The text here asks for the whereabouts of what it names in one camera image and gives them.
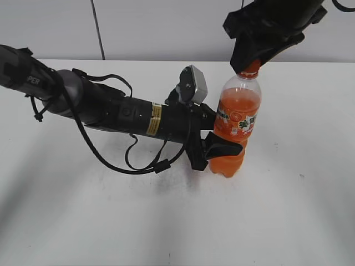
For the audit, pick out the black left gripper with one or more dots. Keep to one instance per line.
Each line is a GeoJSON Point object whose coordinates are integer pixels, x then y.
{"type": "Point", "coordinates": [184, 124]}

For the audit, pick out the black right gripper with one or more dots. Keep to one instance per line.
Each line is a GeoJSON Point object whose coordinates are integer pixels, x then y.
{"type": "Point", "coordinates": [264, 29]}

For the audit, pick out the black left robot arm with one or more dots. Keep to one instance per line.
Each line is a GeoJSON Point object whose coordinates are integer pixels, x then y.
{"type": "Point", "coordinates": [84, 98]}

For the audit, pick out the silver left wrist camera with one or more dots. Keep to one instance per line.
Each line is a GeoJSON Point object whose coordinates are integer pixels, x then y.
{"type": "Point", "coordinates": [192, 86]}

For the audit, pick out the orange soda plastic bottle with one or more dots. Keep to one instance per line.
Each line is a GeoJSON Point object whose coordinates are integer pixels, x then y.
{"type": "Point", "coordinates": [237, 110]}

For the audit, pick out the orange bottle cap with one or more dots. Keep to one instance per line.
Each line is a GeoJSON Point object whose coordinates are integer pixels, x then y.
{"type": "Point", "coordinates": [252, 70]}

